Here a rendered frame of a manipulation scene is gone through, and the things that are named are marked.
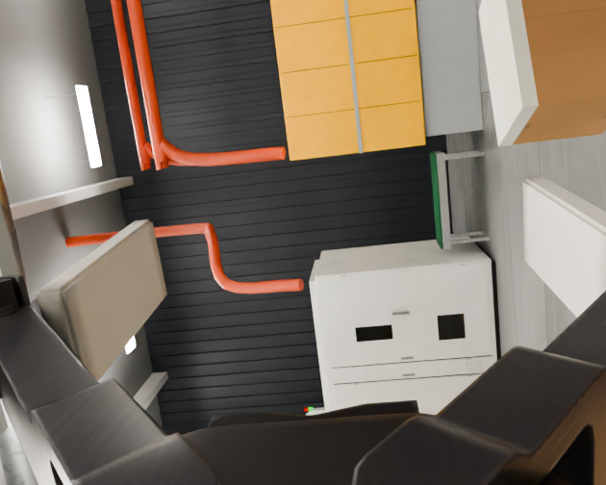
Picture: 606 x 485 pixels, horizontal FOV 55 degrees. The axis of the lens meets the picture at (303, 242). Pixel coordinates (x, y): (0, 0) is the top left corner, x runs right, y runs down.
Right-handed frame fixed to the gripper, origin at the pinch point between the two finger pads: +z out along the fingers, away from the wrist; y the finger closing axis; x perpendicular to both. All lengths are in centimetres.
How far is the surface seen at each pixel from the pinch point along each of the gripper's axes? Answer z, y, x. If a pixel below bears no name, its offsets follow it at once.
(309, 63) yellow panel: 743, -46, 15
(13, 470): 423, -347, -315
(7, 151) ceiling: 728, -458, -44
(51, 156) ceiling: 837, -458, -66
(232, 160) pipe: 761, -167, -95
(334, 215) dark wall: 1047, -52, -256
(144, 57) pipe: 775, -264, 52
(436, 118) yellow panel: 741, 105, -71
